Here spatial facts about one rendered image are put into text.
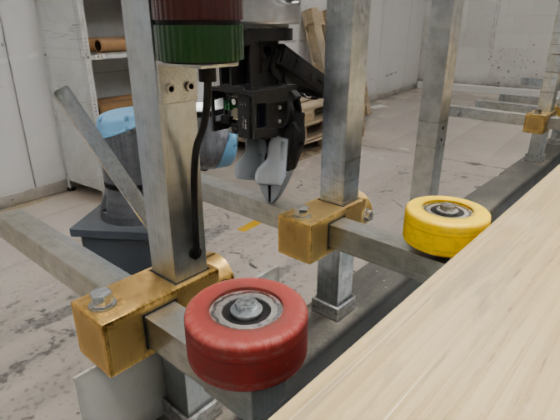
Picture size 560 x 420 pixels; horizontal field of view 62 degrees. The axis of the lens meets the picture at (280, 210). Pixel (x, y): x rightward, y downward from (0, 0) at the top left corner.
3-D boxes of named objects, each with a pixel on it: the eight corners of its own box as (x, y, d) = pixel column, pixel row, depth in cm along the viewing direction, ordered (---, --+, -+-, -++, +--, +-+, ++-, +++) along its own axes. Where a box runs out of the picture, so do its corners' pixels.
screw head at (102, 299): (83, 305, 37) (81, 292, 36) (107, 294, 38) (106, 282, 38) (97, 315, 36) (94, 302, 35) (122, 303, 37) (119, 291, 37)
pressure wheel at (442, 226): (412, 329, 46) (425, 222, 42) (385, 287, 53) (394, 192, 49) (488, 324, 47) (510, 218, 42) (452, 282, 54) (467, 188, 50)
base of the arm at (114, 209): (87, 224, 118) (81, 187, 114) (119, 197, 135) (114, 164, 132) (160, 227, 116) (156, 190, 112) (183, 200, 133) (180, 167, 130)
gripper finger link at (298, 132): (267, 167, 59) (266, 97, 56) (276, 163, 61) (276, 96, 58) (295, 173, 57) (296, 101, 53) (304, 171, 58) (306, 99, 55)
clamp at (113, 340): (79, 352, 39) (68, 300, 37) (203, 287, 49) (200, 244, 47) (115, 383, 36) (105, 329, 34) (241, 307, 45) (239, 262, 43)
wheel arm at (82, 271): (0, 244, 58) (-8, 212, 56) (28, 235, 60) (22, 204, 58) (252, 437, 31) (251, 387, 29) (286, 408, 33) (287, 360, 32)
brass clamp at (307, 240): (273, 251, 57) (273, 212, 55) (337, 218, 66) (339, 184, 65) (313, 267, 53) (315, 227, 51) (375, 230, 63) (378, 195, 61)
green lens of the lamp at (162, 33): (138, 59, 32) (134, 24, 31) (206, 54, 36) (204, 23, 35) (194, 64, 28) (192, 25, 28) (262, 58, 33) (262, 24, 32)
